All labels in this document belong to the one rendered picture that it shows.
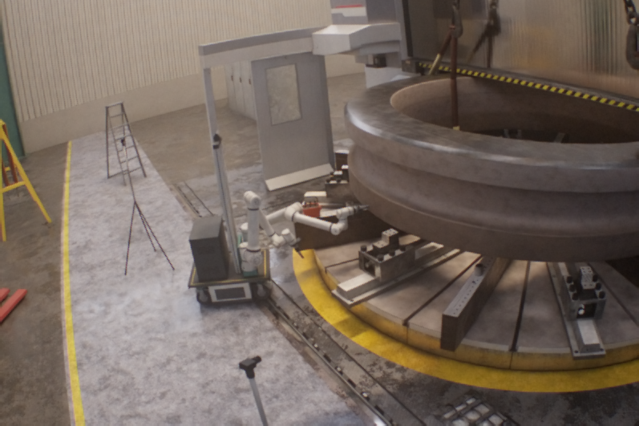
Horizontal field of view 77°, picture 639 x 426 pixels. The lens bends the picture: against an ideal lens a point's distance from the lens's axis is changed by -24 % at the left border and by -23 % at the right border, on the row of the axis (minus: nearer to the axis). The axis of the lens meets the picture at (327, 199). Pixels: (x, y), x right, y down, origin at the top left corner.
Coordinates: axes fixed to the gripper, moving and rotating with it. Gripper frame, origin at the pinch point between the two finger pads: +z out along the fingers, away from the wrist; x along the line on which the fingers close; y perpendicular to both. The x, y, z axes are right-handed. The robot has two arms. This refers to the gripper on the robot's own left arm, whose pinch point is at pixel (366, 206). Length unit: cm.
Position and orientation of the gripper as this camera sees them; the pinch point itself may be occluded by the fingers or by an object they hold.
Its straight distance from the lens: 536.0
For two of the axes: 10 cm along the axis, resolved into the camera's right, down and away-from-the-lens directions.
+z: 9.2, -2.2, 3.1
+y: -1.0, -9.2, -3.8
